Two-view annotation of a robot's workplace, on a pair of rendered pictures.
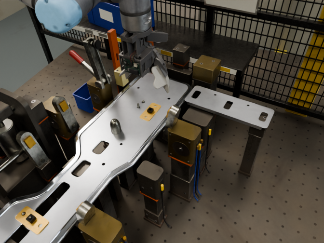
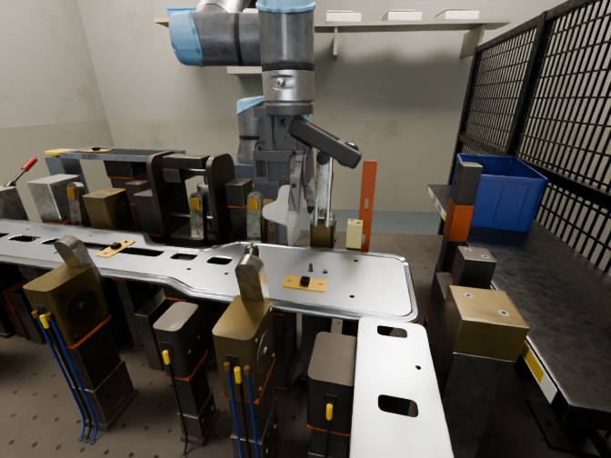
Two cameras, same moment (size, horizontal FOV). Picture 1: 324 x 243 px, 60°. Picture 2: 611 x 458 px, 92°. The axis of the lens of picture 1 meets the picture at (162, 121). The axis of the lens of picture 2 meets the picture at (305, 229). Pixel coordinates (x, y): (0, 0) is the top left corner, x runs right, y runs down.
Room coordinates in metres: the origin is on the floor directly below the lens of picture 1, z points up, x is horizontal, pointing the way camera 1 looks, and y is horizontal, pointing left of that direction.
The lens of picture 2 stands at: (0.53, -0.40, 1.32)
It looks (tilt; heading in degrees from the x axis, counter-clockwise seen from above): 24 degrees down; 70
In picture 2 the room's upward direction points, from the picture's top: straight up
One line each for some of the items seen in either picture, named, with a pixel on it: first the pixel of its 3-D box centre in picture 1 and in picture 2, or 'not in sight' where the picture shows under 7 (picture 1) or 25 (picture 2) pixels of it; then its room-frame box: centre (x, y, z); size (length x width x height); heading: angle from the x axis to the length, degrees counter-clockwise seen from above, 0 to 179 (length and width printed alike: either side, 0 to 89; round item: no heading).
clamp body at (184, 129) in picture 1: (187, 166); (249, 407); (0.55, -0.08, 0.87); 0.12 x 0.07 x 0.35; 57
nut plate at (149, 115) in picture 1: (150, 110); (305, 281); (0.69, 0.04, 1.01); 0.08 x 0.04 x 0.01; 147
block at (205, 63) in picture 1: (204, 99); (458, 392); (0.88, -0.18, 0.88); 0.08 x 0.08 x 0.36; 57
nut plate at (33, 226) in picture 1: (31, 219); (115, 246); (0.33, 0.33, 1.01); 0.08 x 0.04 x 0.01; 57
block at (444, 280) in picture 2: (177, 97); (435, 350); (0.93, -0.07, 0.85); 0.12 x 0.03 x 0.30; 57
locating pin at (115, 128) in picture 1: (115, 127); (252, 256); (0.61, 0.15, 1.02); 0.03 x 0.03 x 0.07
